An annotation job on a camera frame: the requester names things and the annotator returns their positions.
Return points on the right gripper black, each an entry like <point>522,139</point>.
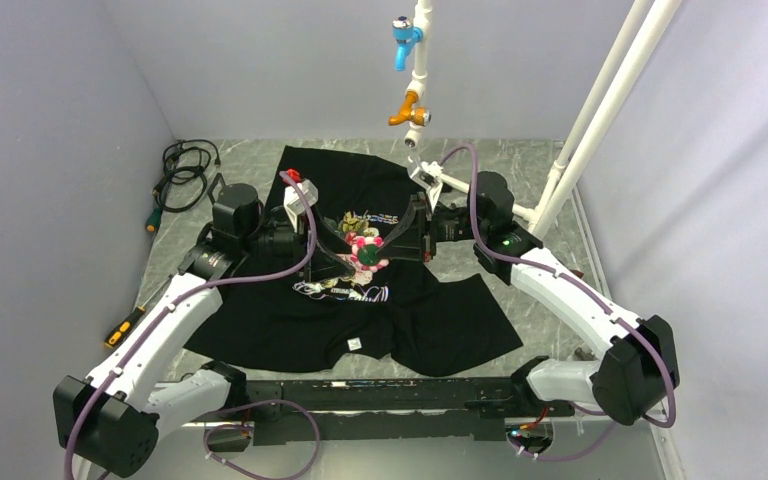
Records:
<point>411,240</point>

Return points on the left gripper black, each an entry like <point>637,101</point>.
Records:
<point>328,264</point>

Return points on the black floral print t-shirt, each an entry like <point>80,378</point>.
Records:
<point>398,310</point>

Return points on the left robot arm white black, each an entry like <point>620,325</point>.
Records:
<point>115,416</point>

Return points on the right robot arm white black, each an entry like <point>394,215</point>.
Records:
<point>635,366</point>

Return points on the orange tap valve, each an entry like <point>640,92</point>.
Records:
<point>411,112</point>

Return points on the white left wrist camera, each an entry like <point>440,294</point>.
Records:
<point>298,189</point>

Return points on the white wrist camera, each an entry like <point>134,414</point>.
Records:
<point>429,176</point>
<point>298,189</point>

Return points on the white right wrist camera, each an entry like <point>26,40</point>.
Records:
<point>429,176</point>

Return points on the black rectangular frame stand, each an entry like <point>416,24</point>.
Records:
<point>216,188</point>

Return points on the green orange handled screwdriver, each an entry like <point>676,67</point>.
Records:
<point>153,221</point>

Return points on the yellow black handled screwdriver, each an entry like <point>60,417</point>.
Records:
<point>122,329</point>

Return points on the white pvc pipe frame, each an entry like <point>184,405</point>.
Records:
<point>639,35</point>

